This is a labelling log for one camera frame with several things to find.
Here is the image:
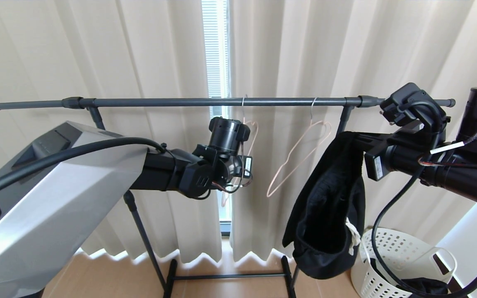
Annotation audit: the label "black garment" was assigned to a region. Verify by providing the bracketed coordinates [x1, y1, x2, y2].
[369, 259, 450, 296]

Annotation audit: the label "beige curtain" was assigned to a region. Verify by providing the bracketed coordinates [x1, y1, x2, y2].
[228, 0, 477, 263]
[0, 0, 223, 265]

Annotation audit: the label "pink clothes hanger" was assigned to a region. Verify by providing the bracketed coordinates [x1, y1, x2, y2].
[267, 98, 332, 198]
[221, 96, 260, 207]

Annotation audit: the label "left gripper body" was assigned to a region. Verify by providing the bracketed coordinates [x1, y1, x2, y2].
[221, 154, 253, 185]

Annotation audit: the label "black clothes rack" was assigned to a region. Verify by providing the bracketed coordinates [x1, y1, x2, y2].
[0, 96, 456, 298]

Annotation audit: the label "window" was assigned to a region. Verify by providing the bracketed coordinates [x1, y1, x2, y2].
[201, 0, 233, 236]

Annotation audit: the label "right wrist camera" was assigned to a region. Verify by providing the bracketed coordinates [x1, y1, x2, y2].
[379, 82, 451, 143]

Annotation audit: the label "black shorts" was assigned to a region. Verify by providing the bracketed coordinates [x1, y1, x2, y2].
[282, 132, 366, 280]

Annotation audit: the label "white laundry basket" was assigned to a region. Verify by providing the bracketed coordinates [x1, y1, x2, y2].
[350, 227, 458, 298]

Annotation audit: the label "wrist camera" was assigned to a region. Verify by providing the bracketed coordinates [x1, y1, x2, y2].
[237, 121, 251, 143]
[379, 82, 451, 143]

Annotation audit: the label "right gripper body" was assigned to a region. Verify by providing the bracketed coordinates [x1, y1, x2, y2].
[352, 132, 477, 210]

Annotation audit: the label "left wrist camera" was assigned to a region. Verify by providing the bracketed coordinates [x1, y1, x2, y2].
[237, 121, 251, 143]

